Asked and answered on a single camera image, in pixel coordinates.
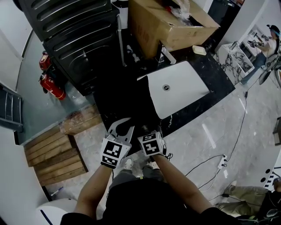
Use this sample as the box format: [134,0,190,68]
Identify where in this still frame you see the white power strip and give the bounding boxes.
[217,154,228,170]

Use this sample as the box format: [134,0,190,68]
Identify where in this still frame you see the clear plastic wrap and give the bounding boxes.
[166,0,191,22]

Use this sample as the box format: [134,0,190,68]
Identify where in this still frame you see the person's black shirt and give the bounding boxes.
[60,177,242,225]

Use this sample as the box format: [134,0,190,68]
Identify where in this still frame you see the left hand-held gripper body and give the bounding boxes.
[101,134,133,169]

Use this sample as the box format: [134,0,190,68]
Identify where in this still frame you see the person's left shoe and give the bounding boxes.
[124,157,134,170]

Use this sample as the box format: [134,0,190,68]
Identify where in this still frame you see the white round bin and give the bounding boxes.
[36,197,77,225]

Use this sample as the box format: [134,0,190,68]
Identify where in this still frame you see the black power cable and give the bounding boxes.
[225,76,261,161]

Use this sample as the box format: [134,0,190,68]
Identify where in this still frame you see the large red fire extinguisher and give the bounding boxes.
[39,73,66,101]

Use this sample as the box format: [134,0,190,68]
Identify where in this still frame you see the black tall cabinet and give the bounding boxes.
[207,0,245,52]

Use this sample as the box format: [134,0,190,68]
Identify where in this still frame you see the white curved desk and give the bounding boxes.
[256,149,281,192]

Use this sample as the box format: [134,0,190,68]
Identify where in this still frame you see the person's grey trousers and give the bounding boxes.
[108,163,167,192]

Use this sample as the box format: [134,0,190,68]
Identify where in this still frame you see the person's left forearm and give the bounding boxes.
[73,164,114,220]

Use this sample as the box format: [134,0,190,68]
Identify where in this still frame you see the wooden plank pallet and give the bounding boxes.
[24,126,89,187]

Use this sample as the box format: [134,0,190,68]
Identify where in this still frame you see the chrome faucet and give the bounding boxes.
[157,41,177,65]

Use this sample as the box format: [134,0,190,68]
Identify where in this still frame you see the white and blue pen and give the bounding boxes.
[50,186,64,196]

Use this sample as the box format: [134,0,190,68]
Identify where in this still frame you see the black ribbed metal appliance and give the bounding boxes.
[43,8,125,97]
[13,0,112,42]

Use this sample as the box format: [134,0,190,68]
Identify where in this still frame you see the white marble pattern cabinet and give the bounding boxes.
[216,43,256,85]

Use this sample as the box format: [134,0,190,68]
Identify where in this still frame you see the white sink basin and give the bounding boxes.
[137,61,209,120]

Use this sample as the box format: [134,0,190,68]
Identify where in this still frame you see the white panel with black icon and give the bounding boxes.
[112,0,129,29]

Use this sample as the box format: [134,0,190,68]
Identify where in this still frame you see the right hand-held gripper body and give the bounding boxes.
[137,125,166,157]

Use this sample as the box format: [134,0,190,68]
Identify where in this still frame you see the black marble vanity counter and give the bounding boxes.
[93,28,236,141]

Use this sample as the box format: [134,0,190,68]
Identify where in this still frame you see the brown wooden cabinet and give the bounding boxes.
[273,117,281,146]

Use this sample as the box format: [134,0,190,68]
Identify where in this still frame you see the grey metal folding rack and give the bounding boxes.
[0,84,24,132]

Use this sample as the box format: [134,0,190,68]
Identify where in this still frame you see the small red fire extinguisher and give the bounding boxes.
[39,52,52,71]

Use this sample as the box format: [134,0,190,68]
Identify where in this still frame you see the grey drain pipe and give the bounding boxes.
[117,15,128,67]

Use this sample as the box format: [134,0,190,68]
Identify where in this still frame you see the person's right forearm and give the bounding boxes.
[152,155,213,215]

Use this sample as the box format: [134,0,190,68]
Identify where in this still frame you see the brown cardboard box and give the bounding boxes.
[128,0,221,59]

